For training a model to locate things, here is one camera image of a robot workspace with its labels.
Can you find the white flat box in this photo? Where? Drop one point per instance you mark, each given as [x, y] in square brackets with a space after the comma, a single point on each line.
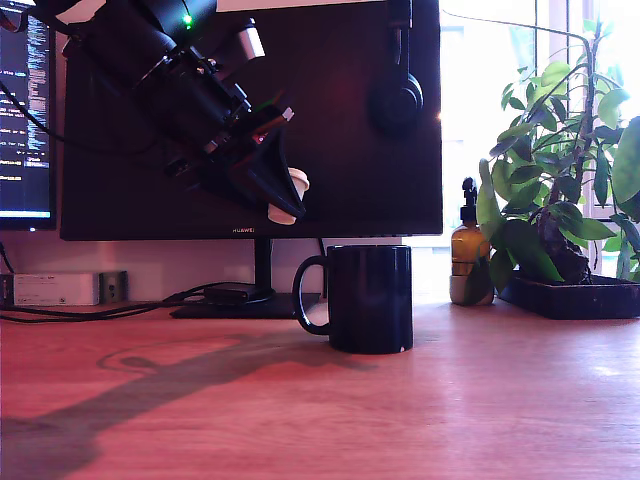
[55, 290]

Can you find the green potted plant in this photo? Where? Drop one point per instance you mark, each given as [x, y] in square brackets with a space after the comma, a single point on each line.
[525, 250]

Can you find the black plant tray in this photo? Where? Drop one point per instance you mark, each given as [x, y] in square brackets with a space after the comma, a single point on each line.
[575, 301]

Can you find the black headphones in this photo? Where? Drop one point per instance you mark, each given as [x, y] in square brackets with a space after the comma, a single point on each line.
[397, 105]

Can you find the small black adapter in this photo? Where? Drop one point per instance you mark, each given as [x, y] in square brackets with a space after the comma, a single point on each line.
[227, 293]

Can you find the black coffee mug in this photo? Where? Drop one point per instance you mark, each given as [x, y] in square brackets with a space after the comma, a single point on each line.
[370, 300]

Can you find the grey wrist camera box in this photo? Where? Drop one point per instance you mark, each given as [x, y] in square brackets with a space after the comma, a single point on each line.
[250, 42]

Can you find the monitor showing text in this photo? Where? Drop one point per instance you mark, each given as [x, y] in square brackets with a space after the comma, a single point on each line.
[25, 190]

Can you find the small dark box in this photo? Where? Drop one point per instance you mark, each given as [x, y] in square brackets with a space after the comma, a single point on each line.
[5, 290]

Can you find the black monitor stand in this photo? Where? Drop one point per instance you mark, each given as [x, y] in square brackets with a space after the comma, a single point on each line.
[263, 265]

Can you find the amber pump bottle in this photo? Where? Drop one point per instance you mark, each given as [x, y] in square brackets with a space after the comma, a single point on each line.
[465, 245]

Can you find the grey wall socket block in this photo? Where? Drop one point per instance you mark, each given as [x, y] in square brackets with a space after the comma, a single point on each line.
[114, 287]

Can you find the large black monitor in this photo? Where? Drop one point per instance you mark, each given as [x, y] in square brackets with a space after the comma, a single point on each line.
[150, 205]

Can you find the white coffee capsule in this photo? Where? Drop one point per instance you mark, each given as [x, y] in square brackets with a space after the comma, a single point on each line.
[299, 181]

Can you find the white bottle holder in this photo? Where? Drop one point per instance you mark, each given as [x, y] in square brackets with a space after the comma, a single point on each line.
[456, 291]

